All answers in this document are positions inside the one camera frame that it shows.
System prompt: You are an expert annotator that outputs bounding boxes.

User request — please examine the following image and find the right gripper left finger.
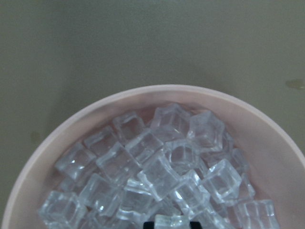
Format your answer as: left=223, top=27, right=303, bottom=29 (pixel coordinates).
left=143, top=221, right=154, bottom=229

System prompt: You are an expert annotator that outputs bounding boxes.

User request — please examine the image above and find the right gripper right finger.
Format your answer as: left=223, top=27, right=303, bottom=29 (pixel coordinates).
left=190, top=221, right=201, bottom=229

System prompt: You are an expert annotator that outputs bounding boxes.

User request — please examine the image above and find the pile of clear ice cubes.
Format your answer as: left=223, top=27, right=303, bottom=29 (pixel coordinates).
left=38, top=104, right=280, bottom=229

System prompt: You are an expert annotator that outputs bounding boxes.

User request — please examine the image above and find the pink bowl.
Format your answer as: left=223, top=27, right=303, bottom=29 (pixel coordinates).
left=2, top=84, right=305, bottom=229

